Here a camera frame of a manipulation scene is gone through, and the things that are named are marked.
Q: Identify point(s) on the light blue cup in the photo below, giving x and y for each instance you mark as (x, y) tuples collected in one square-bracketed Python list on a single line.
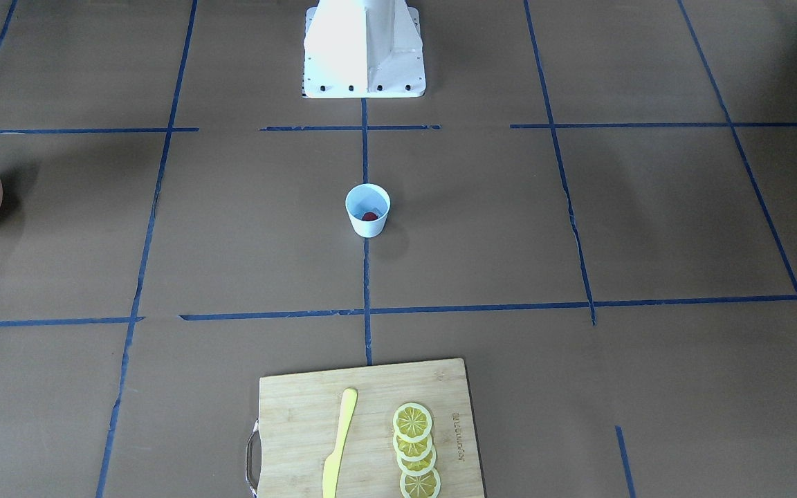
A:
[(367, 197)]

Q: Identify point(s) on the yellow plastic knife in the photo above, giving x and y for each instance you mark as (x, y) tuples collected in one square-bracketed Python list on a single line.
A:
[(332, 463)]

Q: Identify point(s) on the top lemon slice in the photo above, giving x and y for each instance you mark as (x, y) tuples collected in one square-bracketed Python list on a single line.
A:
[(412, 422)]

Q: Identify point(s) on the lemon slice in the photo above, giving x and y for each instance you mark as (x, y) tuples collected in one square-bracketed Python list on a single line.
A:
[(427, 485), (417, 468), (412, 450), (412, 422)]

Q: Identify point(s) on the bamboo cutting board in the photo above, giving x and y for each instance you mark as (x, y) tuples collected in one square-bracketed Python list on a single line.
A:
[(296, 430)]

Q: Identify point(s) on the bottom lemon slice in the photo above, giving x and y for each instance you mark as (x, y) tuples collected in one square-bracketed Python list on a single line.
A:
[(427, 485)]

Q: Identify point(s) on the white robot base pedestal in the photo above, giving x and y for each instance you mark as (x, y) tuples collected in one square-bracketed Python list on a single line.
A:
[(363, 49)]

